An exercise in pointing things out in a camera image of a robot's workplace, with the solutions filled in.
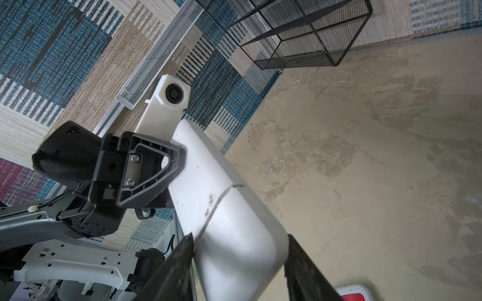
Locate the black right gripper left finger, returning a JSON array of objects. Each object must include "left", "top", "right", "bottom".
[{"left": 134, "top": 233, "right": 194, "bottom": 301}]

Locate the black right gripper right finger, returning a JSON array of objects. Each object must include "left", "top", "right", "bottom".
[{"left": 284, "top": 234, "right": 343, "bottom": 301}]

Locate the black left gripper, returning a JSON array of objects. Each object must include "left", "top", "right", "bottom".
[{"left": 31, "top": 120, "right": 186, "bottom": 238}]

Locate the red white remote control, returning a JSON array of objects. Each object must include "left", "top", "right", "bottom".
[{"left": 336, "top": 284, "right": 375, "bottom": 301}]

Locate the black wire shelf rack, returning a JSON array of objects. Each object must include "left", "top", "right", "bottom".
[{"left": 199, "top": 0, "right": 373, "bottom": 70}]

